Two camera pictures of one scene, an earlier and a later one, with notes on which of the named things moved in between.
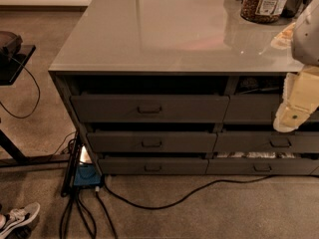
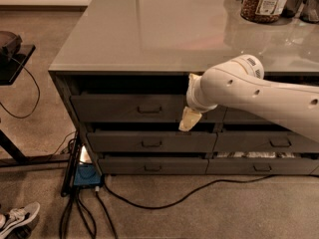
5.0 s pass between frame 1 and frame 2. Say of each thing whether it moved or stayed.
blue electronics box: stayed
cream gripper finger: moved
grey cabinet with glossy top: stayed
